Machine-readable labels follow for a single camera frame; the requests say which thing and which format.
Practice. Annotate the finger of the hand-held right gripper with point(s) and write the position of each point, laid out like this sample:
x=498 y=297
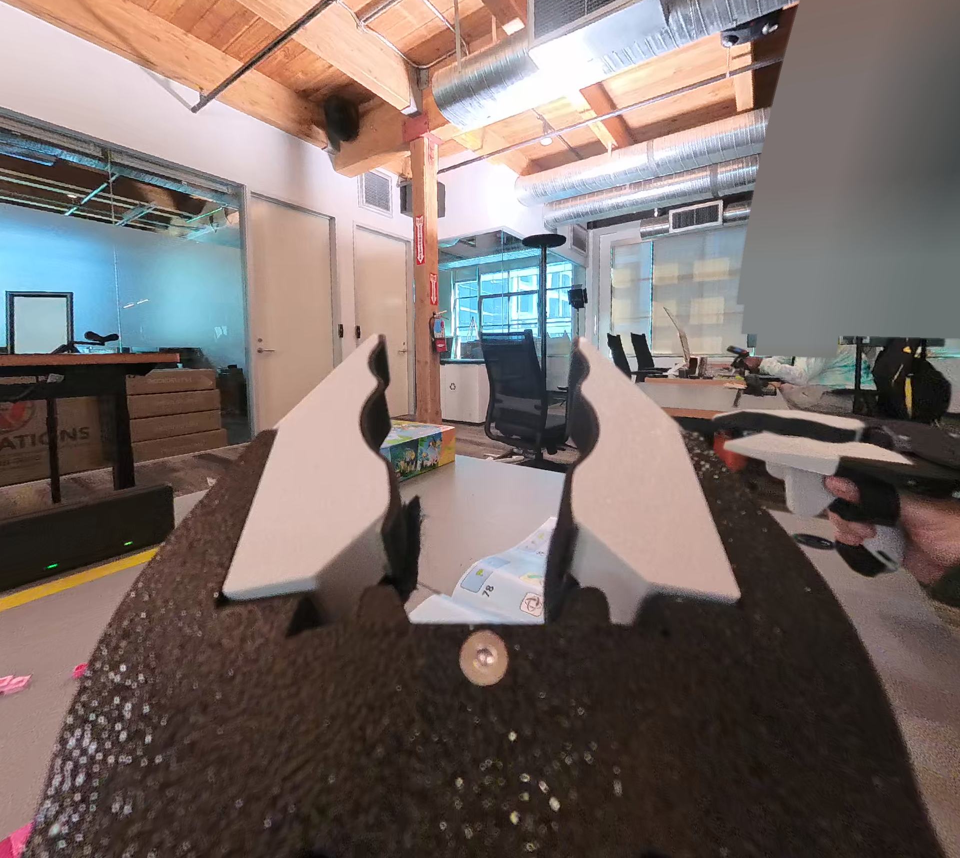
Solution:
x=810 y=428
x=810 y=455

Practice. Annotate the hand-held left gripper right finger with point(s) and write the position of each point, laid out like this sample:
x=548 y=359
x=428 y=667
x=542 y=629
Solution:
x=652 y=498

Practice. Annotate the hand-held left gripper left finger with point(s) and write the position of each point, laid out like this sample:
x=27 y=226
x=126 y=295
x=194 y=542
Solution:
x=307 y=491

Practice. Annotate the colourful lego box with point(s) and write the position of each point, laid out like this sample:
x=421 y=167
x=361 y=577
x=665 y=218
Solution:
x=420 y=449

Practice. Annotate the lego instruction booklet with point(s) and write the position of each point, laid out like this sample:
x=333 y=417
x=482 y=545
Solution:
x=495 y=573

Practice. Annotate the person's right hand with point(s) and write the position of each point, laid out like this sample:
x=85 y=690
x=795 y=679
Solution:
x=934 y=536

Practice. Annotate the black backpack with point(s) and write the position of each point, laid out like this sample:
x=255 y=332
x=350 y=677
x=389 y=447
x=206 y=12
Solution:
x=911 y=382

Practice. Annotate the red round container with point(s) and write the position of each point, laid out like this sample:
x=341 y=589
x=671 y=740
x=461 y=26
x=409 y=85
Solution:
x=729 y=453

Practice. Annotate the wooden top desk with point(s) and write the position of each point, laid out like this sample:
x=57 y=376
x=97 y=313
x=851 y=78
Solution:
x=690 y=397
x=90 y=358

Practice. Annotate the black office chair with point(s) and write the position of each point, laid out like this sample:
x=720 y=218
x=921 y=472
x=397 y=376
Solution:
x=619 y=356
x=517 y=386
x=649 y=352

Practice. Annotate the stack of cardboard boxes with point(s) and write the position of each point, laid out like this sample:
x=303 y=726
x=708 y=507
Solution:
x=176 y=416

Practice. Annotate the open laptop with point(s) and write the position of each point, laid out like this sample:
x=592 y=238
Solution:
x=679 y=341

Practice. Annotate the white door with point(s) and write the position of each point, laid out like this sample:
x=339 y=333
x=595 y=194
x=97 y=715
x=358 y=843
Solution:
x=292 y=311
x=382 y=303

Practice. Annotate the red fire extinguisher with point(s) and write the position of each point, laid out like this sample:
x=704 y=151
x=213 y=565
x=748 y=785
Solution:
x=439 y=332

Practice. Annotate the black charging box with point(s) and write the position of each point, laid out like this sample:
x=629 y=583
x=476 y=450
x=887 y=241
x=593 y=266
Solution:
x=75 y=536

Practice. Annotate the large printed cardboard box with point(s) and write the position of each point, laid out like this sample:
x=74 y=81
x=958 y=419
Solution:
x=75 y=438

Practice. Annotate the black disc floor lamp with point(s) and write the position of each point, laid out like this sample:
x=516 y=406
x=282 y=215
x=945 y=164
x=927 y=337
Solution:
x=544 y=240

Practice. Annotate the black round speaker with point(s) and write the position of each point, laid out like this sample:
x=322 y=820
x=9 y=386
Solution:
x=342 y=118

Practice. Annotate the black ceiling pipe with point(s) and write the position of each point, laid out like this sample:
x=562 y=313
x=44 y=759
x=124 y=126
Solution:
x=300 y=18

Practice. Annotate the wooden post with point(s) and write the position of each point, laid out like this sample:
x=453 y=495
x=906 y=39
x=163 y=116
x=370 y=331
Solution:
x=426 y=378

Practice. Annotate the black camera on pole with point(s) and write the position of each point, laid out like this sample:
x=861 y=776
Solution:
x=577 y=296

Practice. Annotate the duct vent grille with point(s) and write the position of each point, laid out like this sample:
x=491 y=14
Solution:
x=695 y=216

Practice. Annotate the red post sign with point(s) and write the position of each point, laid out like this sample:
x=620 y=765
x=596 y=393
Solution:
x=421 y=242

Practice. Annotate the wall vent grille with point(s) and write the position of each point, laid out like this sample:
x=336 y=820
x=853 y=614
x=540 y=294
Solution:
x=376 y=191

